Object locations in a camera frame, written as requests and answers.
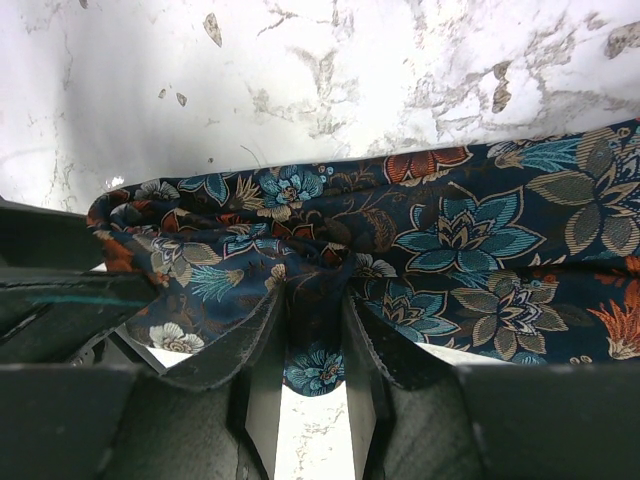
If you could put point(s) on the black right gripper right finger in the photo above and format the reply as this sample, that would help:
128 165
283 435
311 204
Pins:
414 416

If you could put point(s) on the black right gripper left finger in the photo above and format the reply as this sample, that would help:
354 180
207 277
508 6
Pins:
214 415

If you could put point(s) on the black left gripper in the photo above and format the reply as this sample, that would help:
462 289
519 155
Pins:
56 306

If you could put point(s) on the dark blue floral tie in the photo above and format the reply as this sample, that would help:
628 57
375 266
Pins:
523 251

